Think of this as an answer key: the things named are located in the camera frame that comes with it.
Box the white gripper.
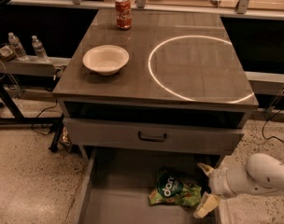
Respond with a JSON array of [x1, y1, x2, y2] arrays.
[[193, 162, 236, 218]]

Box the green rice chip bag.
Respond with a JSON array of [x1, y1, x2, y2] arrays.
[[149, 169, 202, 207]]

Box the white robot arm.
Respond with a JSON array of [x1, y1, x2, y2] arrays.
[[193, 153, 284, 218]]

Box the grey top drawer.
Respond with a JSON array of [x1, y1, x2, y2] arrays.
[[64, 118, 244, 155]]

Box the open grey middle drawer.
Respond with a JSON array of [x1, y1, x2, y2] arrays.
[[75, 147, 220, 224]]

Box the grey drawer cabinet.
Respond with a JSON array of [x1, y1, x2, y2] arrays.
[[51, 8, 260, 161]]

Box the white bowl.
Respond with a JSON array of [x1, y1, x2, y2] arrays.
[[82, 45, 129, 76]]

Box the red soda can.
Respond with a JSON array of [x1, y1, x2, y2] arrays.
[[115, 0, 132, 30]]

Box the grey side bench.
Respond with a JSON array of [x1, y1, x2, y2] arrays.
[[0, 56, 70, 77]]

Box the clear water bottle right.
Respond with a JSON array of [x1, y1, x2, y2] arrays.
[[32, 35, 50, 63]]

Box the clear water bottle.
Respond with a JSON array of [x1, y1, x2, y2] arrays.
[[32, 35, 50, 63], [8, 33, 28, 61]]

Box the clear water bottle left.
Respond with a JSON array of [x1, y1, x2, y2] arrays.
[[8, 33, 28, 61]]

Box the small bowl on bench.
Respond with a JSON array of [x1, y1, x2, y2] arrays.
[[0, 46, 14, 59]]

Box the black drawer handle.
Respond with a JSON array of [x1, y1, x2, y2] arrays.
[[137, 132, 167, 142]]

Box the black cable right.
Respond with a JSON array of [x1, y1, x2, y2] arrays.
[[261, 98, 284, 147]]

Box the black floor cable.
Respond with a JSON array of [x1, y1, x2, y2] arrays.
[[30, 98, 63, 137]]

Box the grey back rail shelf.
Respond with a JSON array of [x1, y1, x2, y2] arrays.
[[7, 0, 284, 21]]

